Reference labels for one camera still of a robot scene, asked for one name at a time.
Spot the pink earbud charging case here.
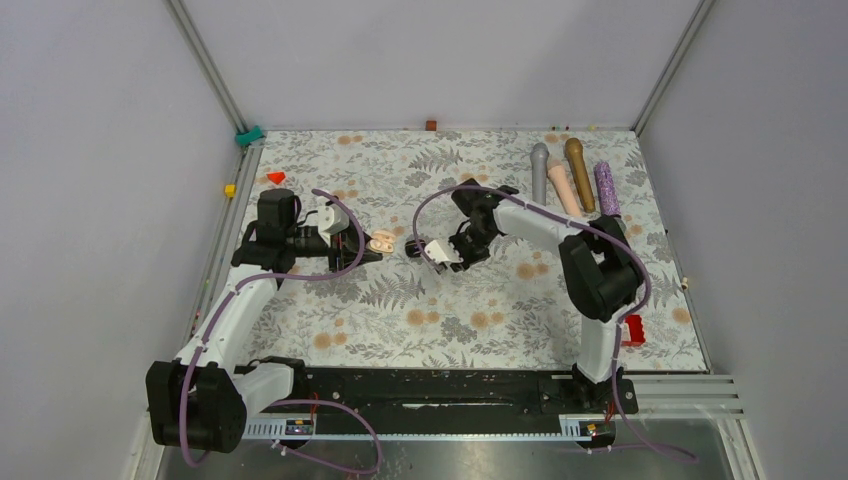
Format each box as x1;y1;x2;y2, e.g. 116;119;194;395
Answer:
367;229;397;254

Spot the black earbud charging case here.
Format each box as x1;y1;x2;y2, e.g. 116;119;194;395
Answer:
404;239;425;259

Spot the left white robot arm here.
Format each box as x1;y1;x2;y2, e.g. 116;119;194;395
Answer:
145;188;382;454

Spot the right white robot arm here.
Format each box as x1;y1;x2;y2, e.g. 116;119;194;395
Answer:
426;180;646;412

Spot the floral patterned mat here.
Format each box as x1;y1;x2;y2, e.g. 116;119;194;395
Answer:
237;130;707;372

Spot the orange triangular block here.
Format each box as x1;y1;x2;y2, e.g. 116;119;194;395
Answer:
266;171;286;185

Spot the pink toy microphone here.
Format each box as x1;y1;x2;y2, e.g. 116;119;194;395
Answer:
547;159;582;218

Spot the grey toy microphone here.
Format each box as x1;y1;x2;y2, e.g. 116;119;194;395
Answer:
529;142;549;205

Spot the gold toy microphone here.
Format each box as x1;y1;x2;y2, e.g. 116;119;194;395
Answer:
564;137;596;213

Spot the purple glitter toy microphone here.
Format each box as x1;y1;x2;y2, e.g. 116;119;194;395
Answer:
593;161;621;217

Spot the teal clamp block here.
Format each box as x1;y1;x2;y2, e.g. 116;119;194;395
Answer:
234;125;265;148

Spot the red plastic box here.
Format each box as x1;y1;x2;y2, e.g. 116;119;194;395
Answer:
620;314;646;348

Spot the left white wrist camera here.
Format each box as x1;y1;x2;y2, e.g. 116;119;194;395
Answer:
316;204;350;242

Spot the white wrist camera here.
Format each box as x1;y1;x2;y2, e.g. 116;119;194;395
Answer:
316;204;350;242
424;239;463;274

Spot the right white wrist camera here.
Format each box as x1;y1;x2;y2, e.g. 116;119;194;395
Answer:
424;239;463;274

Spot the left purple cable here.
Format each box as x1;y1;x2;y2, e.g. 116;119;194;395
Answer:
178;188;386;477

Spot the purple cable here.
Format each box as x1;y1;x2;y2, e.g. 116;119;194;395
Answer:
178;188;386;477
411;184;700;465

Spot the aluminium frame rail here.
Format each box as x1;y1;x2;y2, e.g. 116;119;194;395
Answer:
163;0;266;157

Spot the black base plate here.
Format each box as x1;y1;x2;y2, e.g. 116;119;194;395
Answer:
265;367;639;436

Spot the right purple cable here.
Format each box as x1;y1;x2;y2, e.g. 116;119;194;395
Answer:
411;184;700;465

